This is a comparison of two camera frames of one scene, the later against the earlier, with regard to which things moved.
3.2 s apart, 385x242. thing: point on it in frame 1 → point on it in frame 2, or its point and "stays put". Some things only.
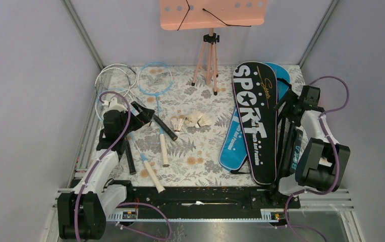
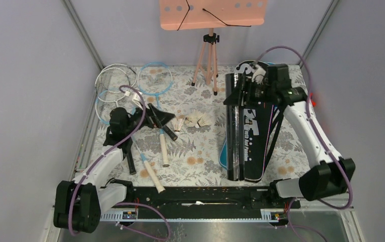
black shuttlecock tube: [296, 150] → [234, 93]
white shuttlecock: [176, 123] stays put
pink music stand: [182, 15] stays put
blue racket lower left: [102, 97] stays put
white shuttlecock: [191, 119] stays put
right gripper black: [291, 98] → [234, 98]
